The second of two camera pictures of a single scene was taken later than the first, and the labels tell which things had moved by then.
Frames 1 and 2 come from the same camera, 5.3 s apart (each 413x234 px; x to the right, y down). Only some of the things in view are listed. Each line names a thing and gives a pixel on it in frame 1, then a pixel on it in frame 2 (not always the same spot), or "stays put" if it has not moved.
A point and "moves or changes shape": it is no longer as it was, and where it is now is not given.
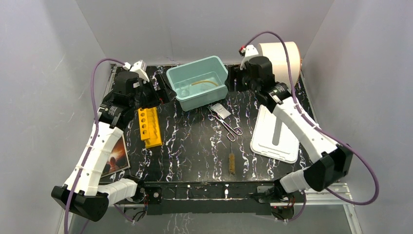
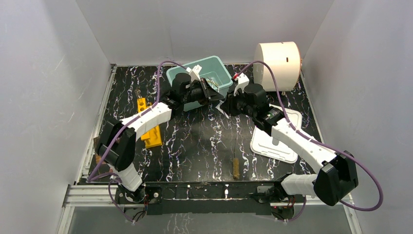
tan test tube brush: x=232 y=162 moves or changes shape
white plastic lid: x=271 y=138 stays put
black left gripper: x=160 y=91 -> x=206 y=91
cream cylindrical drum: x=275 y=52 stays put
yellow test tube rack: x=149 y=126 stays put
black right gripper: x=234 y=73 -> x=228 y=107
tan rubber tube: x=211 y=82 stays put
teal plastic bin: x=199 y=84 stays put
